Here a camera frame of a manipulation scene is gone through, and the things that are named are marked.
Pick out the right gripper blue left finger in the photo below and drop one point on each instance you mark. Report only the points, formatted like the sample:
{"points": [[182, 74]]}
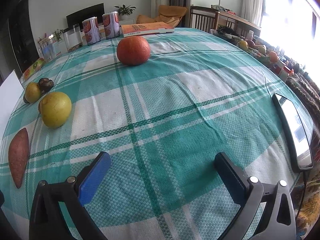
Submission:
{"points": [[47, 220]]}

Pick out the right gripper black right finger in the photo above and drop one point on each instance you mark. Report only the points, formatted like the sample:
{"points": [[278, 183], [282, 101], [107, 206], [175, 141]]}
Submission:
{"points": [[278, 218]]}

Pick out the red sweet potato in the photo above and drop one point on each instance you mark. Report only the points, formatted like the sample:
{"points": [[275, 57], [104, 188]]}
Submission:
{"points": [[18, 155]]}

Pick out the large yellow-green citrus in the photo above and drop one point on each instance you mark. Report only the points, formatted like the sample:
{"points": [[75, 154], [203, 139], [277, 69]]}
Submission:
{"points": [[55, 108]]}

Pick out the yellow passion fruit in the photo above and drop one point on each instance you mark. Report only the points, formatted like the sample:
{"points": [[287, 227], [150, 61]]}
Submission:
{"points": [[32, 92]]}

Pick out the dark mangosteen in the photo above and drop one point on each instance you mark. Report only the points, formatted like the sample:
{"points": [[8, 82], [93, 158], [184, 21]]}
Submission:
{"points": [[45, 85]]}

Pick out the black tablet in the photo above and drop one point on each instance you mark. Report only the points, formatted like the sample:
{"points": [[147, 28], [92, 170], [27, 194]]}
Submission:
{"points": [[297, 141]]}

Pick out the fruit print tissue pack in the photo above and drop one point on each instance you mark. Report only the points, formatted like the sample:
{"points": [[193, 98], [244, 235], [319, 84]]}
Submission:
{"points": [[35, 67]]}

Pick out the teal plaid tablecloth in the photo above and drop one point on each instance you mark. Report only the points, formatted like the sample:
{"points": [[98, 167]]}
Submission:
{"points": [[162, 123]]}

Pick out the fruit tray on side table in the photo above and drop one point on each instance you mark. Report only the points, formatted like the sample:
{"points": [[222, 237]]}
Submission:
{"points": [[258, 52]]}

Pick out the glass jar gold lid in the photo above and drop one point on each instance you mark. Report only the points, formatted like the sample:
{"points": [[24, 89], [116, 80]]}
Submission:
{"points": [[50, 48]]}

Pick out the clear jar black lid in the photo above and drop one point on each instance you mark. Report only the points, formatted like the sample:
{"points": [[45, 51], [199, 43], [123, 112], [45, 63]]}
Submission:
{"points": [[72, 38]]}

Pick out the wooden desk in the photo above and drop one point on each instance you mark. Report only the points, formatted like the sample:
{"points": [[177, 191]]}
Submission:
{"points": [[240, 25]]}

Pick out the black television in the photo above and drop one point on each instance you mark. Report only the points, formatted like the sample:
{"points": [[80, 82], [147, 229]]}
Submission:
{"points": [[79, 16]]}

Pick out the wooden chair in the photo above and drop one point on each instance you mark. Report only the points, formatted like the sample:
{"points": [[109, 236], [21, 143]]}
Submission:
{"points": [[204, 19]]}

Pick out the orange book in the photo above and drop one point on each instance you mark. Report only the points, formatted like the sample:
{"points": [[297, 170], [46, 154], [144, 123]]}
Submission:
{"points": [[146, 29]]}

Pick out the potted green plant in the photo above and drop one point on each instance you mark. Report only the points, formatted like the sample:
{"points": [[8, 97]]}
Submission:
{"points": [[125, 10]]}

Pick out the orange lounge chair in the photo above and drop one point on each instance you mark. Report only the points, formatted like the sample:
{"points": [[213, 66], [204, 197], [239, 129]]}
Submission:
{"points": [[171, 15]]}

